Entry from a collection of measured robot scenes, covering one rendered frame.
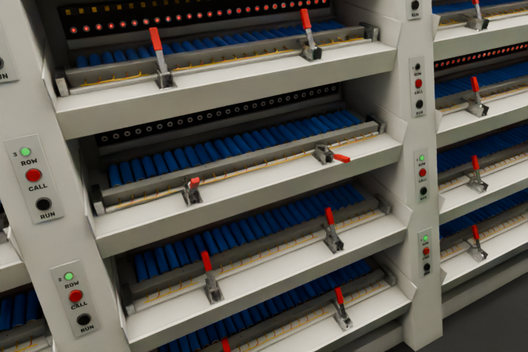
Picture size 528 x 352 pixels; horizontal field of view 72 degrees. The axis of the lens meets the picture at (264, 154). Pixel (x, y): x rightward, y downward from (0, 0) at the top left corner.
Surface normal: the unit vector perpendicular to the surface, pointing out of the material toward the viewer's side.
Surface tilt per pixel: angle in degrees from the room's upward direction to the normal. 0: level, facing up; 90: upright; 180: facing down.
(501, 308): 0
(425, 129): 90
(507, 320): 0
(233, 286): 21
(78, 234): 90
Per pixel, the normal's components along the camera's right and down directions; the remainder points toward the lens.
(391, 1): -0.90, 0.25
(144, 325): 0.00, -0.82
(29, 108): 0.40, 0.18
